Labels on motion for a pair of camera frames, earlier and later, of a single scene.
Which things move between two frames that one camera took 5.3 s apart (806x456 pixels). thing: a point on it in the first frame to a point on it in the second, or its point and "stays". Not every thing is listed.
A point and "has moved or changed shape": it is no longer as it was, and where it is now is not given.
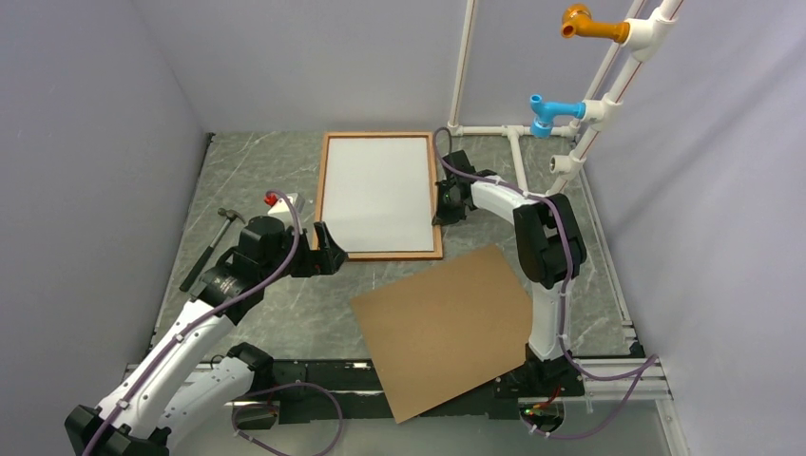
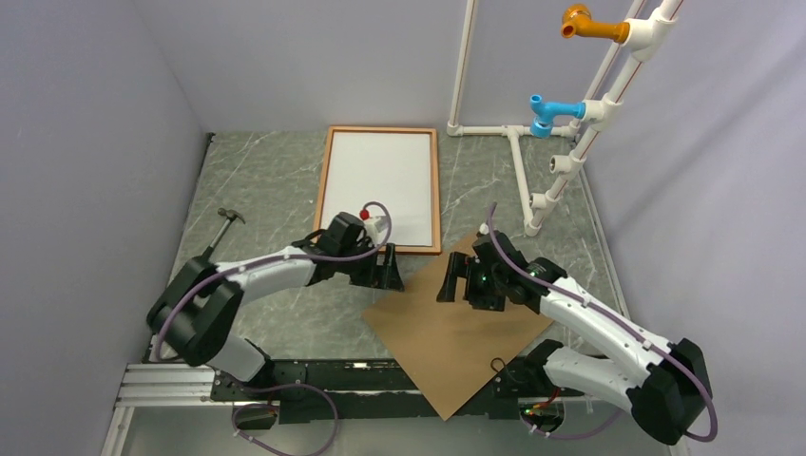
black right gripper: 445,217 to 461,265
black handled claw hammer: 196,270 stays
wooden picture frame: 376,194 has moved or changed shape
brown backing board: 447,332 has moved or changed shape
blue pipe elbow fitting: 545,112 stays
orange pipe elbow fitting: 577,20 stays
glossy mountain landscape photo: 376,194 stays
